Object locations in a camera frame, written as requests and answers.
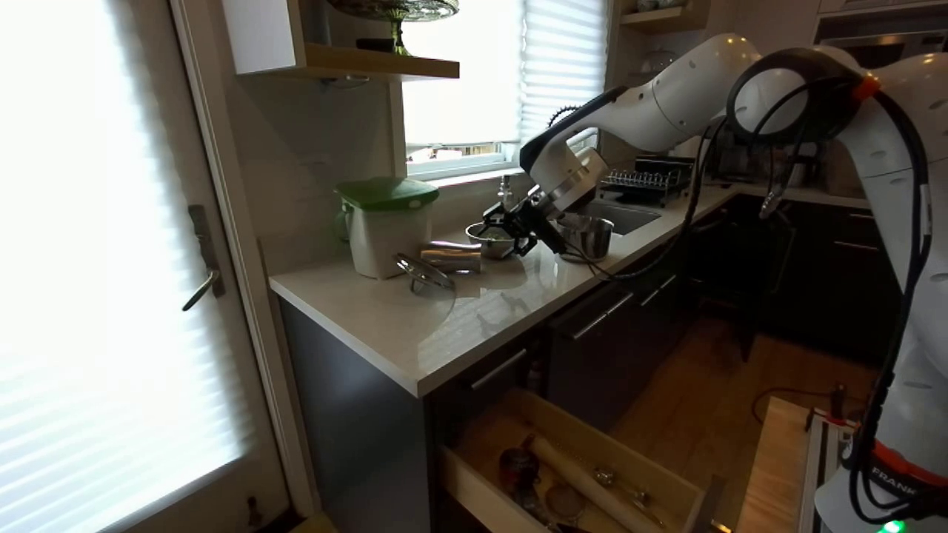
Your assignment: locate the dark kitchen cabinet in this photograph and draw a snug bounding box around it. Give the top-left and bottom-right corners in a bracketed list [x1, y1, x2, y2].
[279, 196, 899, 533]

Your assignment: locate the metal handle loop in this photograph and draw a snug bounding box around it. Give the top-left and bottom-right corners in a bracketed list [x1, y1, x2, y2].
[394, 250, 458, 299]

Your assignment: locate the black dish rack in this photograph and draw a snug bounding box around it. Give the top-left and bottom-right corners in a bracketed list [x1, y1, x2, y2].
[600, 157, 699, 200]

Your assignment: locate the steel pot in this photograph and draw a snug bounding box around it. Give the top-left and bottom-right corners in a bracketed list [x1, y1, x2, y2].
[462, 216, 520, 264]

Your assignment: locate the wooden wall shelf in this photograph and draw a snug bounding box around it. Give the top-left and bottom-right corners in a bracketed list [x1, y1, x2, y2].
[220, 0, 462, 83]
[620, 0, 711, 31]

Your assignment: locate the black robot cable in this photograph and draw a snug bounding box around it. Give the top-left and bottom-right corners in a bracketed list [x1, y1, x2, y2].
[560, 116, 719, 284]
[842, 83, 936, 527]

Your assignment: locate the silver cabinet handle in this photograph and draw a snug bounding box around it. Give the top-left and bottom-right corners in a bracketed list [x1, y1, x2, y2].
[636, 271, 680, 307]
[572, 289, 636, 344]
[467, 347, 531, 392]

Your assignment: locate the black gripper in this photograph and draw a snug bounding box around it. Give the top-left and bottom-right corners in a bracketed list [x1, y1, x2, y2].
[480, 187, 574, 261]

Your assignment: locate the metal door handle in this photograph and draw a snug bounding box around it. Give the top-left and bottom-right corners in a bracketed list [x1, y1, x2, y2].
[178, 200, 228, 314]

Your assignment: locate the wooden drawer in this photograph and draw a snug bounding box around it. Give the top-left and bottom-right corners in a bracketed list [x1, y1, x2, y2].
[439, 384, 708, 533]

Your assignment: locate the glass dish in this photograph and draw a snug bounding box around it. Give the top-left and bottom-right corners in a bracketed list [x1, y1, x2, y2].
[326, 0, 462, 56]

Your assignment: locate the metal cup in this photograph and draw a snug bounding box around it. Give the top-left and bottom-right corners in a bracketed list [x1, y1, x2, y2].
[574, 212, 615, 264]

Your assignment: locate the white door blind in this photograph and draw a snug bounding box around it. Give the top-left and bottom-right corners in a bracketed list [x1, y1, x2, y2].
[0, 0, 249, 533]

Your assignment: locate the white window blind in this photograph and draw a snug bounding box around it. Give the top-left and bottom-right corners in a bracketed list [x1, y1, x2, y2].
[519, 0, 606, 144]

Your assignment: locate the white container green lid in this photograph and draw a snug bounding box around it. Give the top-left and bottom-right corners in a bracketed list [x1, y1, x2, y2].
[334, 175, 440, 280]

